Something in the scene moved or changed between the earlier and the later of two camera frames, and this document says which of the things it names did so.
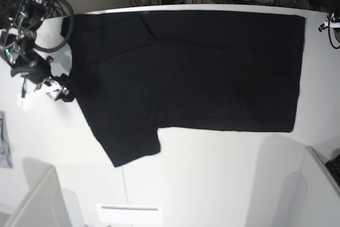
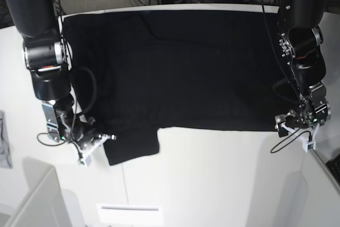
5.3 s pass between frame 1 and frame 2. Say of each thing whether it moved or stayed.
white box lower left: stayed
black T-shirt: stayed
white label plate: stayed
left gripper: moved
